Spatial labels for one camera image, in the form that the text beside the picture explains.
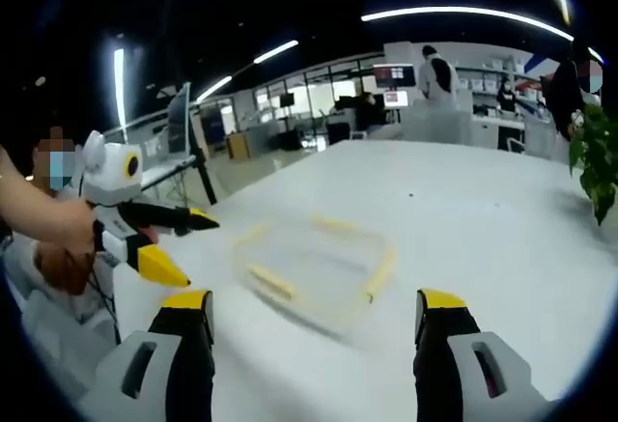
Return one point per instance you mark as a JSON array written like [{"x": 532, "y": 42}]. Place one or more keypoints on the red wall screen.
[{"x": 395, "y": 75}]

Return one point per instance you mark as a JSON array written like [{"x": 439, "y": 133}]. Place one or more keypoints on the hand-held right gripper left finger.
[{"x": 193, "y": 369}]

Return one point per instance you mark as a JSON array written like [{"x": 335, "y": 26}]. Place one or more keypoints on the person's left hand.
[{"x": 67, "y": 258}]

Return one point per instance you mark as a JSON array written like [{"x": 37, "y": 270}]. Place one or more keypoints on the clear container with yellow buckles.
[{"x": 314, "y": 267}]

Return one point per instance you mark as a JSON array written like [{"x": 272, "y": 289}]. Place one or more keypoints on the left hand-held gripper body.
[{"x": 113, "y": 171}]

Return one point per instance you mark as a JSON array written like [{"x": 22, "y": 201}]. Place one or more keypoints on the monitor on black stand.
[{"x": 179, "y": 122}]

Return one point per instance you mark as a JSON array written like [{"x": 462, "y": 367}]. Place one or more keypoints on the ceiling light strip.
[{"x": 463, "y": 11}]

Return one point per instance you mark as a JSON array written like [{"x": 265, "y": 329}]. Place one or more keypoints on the green potted plant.
[{"x": 596, "y": 161}]

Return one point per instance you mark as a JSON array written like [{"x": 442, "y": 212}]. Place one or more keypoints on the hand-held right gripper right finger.
[{"x": 434, "y": 369}]

